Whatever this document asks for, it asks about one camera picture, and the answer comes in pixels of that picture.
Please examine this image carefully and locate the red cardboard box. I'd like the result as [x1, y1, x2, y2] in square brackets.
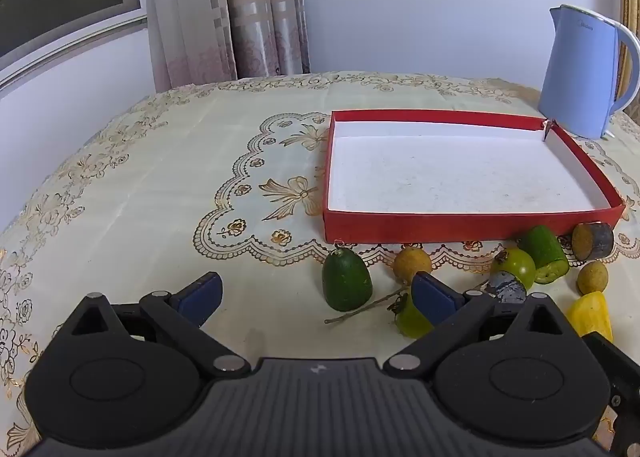
[322, 109, 627, 244]

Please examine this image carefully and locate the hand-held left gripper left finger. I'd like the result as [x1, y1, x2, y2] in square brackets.
[50, 271, 252, 380]

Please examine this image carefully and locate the green lime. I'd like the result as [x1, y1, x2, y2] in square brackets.
[387, 289, 436, 339]
[492, 247, 537, 292]

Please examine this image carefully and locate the pink patterned curtain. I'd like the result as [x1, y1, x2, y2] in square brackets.
[142, 0, 311, 92]

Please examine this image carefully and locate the blue electric kettle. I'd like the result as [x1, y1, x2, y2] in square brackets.
[537, 4, 640, 140]

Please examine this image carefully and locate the brown longan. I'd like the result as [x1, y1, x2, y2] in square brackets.
[576, 260, 610, 296]

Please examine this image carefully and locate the yellow pepper piece front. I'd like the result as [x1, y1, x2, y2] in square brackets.
[565, 291, 613, 344]

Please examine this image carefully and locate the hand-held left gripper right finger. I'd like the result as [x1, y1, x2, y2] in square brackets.
[382, 271, 586, 380]

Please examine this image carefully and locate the dark sugarcane piece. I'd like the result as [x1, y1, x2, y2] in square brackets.
[485, 271, 528, 303]
[571, 222, 615, 263]

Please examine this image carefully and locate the large cucumber piece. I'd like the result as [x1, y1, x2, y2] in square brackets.
[517, 225, 571, 286]

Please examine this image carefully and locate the small cucumber end piece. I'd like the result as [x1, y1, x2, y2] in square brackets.
[322, 247, 373, 313]

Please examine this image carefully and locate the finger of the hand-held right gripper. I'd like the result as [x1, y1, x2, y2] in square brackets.
[581, 331, 640, 457]

